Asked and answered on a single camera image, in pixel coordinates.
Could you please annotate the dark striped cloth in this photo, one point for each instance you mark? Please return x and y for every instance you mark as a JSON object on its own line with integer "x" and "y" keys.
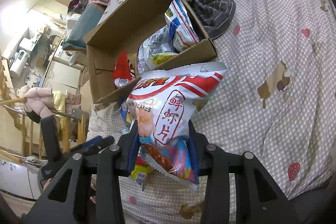
{"x": 214, "y": 15}

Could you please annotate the shrimp flakes chip bag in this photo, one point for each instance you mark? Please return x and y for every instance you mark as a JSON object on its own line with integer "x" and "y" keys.
{"x": 162, "y": 103}

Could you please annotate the brown cardboard box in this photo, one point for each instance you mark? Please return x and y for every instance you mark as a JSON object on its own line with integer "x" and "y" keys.
{"x": 125, "y": 30}

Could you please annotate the white water heater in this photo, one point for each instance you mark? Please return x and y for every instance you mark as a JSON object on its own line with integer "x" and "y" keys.
{"x": 18, "y": 64}

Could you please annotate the red snack bag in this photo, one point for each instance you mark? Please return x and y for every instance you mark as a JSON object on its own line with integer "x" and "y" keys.
{"x": 124, "y": 69}

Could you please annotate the white blue striped snack bag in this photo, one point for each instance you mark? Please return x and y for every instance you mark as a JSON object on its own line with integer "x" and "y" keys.
{"x": 181, "y": 32}

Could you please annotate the clothes pile on cushion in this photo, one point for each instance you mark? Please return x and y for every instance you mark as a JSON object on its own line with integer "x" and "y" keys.
{"x": 77, "y": 6}

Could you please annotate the blue cookie snack bag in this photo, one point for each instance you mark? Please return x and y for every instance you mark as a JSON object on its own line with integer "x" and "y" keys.
{"x": 126, "y": 115}

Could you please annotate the silver grey snack bag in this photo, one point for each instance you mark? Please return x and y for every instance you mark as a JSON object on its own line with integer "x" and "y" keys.
{"x": 155, "y": 50}

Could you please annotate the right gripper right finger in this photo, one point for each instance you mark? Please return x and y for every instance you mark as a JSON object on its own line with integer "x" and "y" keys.
{"x": 196, "y": 146}

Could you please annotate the white washing machine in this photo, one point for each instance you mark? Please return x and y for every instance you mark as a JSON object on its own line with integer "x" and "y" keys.
{"x": 65, "y": 54}

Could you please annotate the pink puffer jacket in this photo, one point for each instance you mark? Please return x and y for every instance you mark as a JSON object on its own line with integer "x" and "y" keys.
{"x": 39, "y": 102}

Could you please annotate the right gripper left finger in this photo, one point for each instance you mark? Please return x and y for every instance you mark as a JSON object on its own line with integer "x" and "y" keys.
{"x": 129, "y": 144}

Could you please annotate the patterned white bedsheet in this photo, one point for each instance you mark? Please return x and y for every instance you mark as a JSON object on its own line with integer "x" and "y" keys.
{"x": 277, "y": 98}

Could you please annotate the yellow snack bag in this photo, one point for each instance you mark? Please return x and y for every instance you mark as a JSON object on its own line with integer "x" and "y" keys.
{"x": 141, "y": 171}

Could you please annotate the teal cushion by bed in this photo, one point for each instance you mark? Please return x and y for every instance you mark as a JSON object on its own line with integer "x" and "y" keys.
{"x": 87, "y": 22}

